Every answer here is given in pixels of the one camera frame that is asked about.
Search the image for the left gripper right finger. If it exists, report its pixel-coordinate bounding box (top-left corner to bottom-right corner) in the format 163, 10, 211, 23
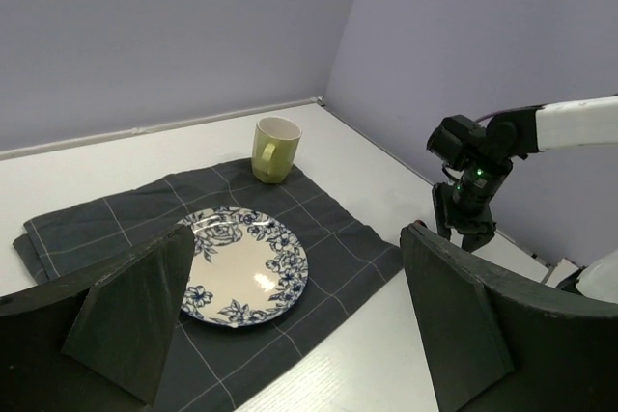
400, 224, 617, 411

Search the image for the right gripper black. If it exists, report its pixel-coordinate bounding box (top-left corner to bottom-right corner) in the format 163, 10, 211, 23
427, 115, 512, 253

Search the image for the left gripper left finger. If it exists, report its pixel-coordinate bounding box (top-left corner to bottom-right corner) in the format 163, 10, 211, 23
1, 226, 194, 411

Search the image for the blue floral plate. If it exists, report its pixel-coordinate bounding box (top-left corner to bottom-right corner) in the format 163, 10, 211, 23
179, 206, 309, 328

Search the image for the dark checked cloth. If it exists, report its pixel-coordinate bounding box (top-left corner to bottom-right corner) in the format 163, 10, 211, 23
14, 159, 402, 411

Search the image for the pale yellow mug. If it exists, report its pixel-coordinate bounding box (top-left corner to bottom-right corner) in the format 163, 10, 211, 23
251, 116, 302, 184

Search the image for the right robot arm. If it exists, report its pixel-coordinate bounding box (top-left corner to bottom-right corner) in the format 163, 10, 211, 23
427, 96, 617, 252

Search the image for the metal table edge rail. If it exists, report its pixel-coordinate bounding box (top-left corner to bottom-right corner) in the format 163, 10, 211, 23
1, 96, 323, 161

